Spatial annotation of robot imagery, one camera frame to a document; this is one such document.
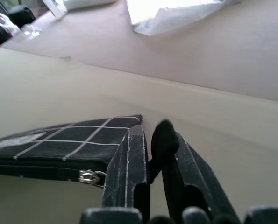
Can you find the clear plastic wrapper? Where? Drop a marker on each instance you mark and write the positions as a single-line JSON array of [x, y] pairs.
[[30, 32]]

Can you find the black grid-pattern pouch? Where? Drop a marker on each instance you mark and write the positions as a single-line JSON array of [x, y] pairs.
[[82, 137]]

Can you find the white plastic sheet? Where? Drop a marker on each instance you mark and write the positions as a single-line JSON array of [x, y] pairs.
[[171, 16]]

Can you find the white box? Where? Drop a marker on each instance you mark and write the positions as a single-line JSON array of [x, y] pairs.
[[59, 7]]

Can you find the clear plastic bottle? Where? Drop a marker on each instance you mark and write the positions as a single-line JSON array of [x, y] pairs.
[[5, 23]]

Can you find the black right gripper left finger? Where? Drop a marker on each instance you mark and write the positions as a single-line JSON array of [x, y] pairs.
[[127, 168]]

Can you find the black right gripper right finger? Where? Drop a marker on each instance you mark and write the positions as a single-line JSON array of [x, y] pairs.
[[194, 177]]

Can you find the black bag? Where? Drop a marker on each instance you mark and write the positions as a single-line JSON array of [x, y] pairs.
[[22, 14]]

